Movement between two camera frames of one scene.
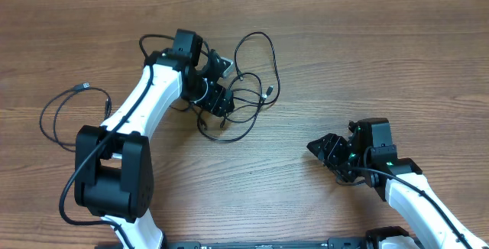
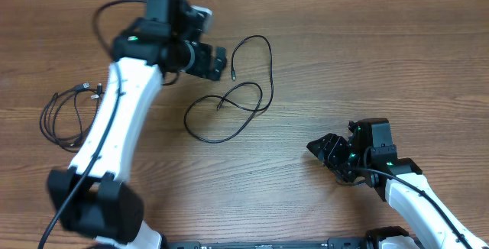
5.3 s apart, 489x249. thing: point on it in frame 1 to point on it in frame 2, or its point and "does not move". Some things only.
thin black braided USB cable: x=240 y=78 to x=234 y=133
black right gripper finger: x=334 y=150 does not move
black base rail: x=340 y=243 does not move
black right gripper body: x=357 y=156 does not move
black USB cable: x=220 y=140 to x=66 y=117
